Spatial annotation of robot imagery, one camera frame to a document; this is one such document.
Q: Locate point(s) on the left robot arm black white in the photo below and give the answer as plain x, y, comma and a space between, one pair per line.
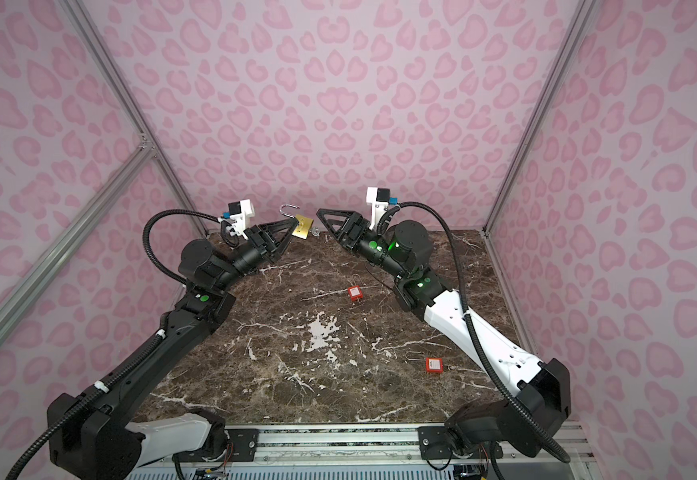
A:
94, 436

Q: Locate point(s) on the left diagonal aluminium frame bar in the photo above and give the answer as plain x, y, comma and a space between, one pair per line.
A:
23, 296

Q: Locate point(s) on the corner aluminium post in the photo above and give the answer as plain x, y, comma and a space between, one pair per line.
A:
580, 23
94, 42

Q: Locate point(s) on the right corner aluminium post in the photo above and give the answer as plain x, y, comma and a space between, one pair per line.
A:
580, 23

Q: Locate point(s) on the left corner aluminium post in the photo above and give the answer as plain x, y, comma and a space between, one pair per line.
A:
94, 42

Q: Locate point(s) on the brass padlock silver shackle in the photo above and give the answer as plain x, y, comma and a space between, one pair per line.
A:
304, 227

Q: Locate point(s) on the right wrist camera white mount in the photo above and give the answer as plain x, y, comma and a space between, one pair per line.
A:
379, 200

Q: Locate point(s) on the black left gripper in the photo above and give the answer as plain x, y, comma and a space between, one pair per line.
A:
262, 246

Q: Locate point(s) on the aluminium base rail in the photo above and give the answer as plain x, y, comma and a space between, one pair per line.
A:
373, 451

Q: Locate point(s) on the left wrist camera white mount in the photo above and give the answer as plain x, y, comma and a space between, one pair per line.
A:
236, 219

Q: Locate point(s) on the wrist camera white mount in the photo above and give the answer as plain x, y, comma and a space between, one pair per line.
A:
236, 219
379, 200

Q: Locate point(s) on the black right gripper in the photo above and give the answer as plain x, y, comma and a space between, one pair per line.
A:
357, 231

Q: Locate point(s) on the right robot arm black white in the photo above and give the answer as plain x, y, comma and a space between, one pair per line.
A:
536, 394

